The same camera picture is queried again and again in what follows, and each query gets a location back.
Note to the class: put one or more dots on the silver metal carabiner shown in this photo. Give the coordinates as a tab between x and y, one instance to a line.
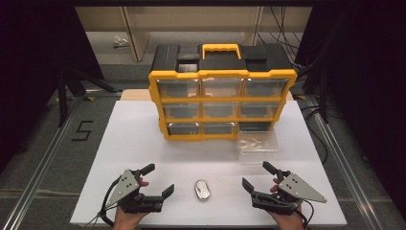
202	190

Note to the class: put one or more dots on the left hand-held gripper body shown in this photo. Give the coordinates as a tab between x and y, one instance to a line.
126	185

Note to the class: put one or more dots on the wooden board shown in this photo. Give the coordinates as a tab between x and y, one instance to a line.
134	95

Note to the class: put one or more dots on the white crumpled object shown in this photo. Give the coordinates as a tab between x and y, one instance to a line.
120	41

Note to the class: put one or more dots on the small white parts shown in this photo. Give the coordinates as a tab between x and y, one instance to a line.
253	144

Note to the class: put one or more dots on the person's right hand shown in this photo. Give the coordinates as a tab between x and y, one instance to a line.
287	221

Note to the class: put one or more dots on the black metal stand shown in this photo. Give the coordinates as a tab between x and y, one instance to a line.
63	96

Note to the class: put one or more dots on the dark curtain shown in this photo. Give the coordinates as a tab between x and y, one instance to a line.
367	80
32	64

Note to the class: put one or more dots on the clear plastic drawer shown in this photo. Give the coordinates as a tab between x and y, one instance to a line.
258	153

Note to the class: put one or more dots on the aluminium rail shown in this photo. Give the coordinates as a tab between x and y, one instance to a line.
344	163
41	159

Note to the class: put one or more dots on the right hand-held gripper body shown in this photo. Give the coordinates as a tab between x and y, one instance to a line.
301	190

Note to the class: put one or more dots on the yellow and black organizer cabinet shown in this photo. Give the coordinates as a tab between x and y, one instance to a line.
220	68

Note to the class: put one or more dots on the person's left hand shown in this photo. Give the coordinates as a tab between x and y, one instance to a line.
127	220

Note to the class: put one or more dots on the set of clear cabinet drawers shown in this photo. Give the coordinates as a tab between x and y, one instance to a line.
178	88

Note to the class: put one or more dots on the beige shelf unit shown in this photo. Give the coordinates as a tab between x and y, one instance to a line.
191	19

